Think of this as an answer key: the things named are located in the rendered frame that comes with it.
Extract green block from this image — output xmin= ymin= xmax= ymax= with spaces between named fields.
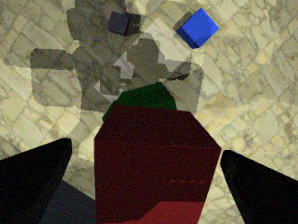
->
xmin=118 ymin=81 xmax=165 ymax=99
xmin=101 ymin=87 xmax=177 ymax=123

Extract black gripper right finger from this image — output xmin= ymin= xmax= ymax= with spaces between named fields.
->
xmin=220 ymin=149 xmax=298 ymax=224

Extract red block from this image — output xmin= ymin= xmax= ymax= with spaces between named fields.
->
xmin=94 ymin=104 xmax=222 ymax=224

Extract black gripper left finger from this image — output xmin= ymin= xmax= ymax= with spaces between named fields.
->
xmin=0 ymin=137 xmax=72 ymax=224

